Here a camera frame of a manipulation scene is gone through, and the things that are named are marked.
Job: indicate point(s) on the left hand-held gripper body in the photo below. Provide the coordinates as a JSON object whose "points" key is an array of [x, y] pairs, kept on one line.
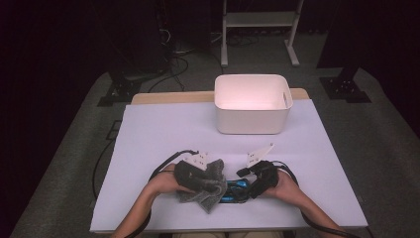
{"points": [[186, 173]]}

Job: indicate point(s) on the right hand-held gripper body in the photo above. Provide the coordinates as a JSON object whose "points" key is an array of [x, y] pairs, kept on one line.
{"points": [[265, 177]]}

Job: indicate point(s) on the grey fuzzy cloth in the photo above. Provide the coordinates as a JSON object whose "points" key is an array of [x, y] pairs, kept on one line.
{"points": [[214, 172]]}

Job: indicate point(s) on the blue toy car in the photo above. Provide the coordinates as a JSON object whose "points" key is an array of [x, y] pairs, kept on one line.
{"points": [[236, 191]]}

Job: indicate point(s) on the white plastic bin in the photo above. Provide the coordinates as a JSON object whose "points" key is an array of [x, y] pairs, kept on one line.
{"points": [[251, 122]]}

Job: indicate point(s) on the person's left hand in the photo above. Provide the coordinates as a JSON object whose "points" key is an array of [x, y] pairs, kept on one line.
{"points": [[168, 181]]}

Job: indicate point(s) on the person's right hand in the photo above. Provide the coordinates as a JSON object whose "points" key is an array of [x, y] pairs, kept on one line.
{"points": [[285, 185]]}

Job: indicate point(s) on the white table mat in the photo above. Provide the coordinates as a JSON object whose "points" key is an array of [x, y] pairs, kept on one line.
{"points": [[165, 132]]}

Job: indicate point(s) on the wooden table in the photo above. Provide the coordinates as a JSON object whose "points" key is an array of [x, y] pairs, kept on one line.
{"points": [[171, 97]]}

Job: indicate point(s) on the black stand base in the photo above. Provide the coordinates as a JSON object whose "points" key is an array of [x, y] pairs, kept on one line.
{"points": [[120, 89], [345, 89]]}

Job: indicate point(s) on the white metal stand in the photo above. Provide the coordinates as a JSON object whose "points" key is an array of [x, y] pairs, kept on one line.
{"points": [[259, 20]]}

